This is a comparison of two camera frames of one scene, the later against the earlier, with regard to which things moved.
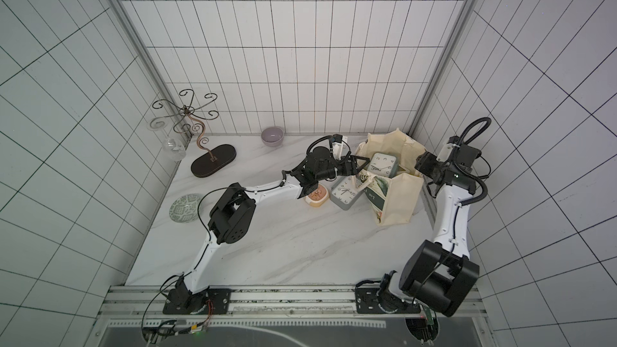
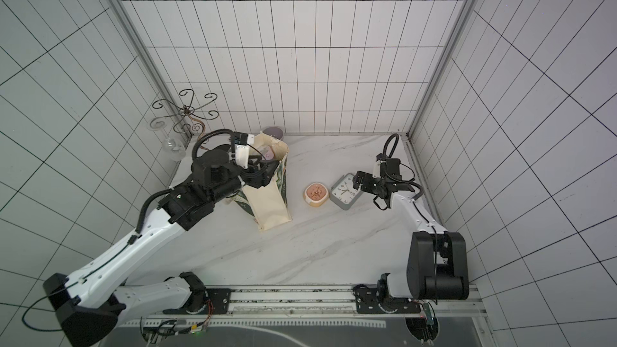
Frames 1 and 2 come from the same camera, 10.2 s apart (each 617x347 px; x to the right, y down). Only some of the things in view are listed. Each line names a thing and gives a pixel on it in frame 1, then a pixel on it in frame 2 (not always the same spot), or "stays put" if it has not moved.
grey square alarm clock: [344, 192] stays put
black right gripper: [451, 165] to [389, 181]
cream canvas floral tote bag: [393, 182] to [269, 204]
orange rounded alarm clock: [318, 197] stays put
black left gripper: [353, 169] to [255, 169]
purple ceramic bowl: [272, 136] stays put
